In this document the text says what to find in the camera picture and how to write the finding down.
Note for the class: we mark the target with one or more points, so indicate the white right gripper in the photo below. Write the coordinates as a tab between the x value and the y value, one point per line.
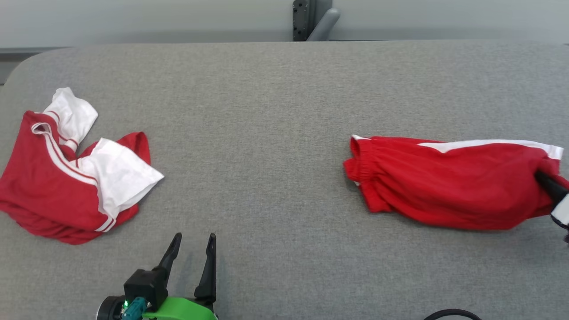
562	213

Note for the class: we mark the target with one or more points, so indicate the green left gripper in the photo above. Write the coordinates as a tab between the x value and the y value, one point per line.
182	309

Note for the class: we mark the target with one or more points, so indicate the red shorts with white stripe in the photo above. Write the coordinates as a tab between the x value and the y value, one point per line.
444	182

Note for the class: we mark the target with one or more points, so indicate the red white Bulls T-shirt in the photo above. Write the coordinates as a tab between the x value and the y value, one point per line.
44	186

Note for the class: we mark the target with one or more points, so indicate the black metal bracket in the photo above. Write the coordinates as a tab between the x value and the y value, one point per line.
302	18

